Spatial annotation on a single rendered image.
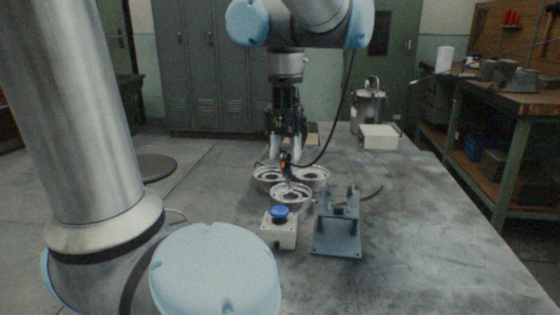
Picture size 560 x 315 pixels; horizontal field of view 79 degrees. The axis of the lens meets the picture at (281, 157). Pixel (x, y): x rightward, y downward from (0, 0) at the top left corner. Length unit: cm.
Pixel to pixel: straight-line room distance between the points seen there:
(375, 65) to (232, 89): 150
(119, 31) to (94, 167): 433
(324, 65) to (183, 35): 155
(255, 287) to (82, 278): 17
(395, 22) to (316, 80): 104
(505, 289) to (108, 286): 62
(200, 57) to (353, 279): 329
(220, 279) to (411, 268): 47
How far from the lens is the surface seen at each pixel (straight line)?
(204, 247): 34
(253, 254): 34
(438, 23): 417
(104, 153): 34
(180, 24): 379
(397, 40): 372
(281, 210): 70
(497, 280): 75
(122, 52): 467
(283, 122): 69
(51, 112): 33
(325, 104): 409
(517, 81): 238
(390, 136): 160
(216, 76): 371
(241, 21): 56
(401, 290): 66
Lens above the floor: 123
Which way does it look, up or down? 22 degrees down
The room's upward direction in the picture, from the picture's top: straight up
